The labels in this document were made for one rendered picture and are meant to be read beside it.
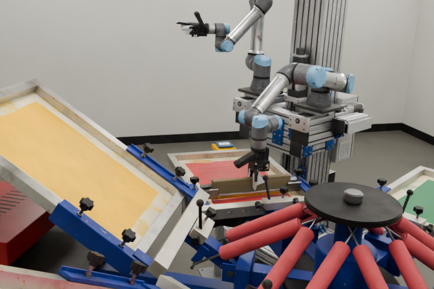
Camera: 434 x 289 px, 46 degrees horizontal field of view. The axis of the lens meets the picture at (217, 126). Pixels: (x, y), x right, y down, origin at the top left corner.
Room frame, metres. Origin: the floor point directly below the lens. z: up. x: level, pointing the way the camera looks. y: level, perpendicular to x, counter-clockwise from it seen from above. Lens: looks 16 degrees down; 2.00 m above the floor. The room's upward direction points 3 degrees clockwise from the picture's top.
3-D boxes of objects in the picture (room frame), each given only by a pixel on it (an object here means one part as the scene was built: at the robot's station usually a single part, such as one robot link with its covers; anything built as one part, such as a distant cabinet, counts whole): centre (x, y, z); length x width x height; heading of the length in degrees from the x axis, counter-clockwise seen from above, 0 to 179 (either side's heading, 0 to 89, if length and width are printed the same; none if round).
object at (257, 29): (3.58, -0.25, 1.63); 0.15 x 0.12 x 0.55; 17
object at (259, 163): (2.34, -0.21, 1.15); 0.09 x 0.08 x 0.12; 109
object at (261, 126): (2.34, -0.21, 1.31); 0.09 x 0.08 x 0.11; 142
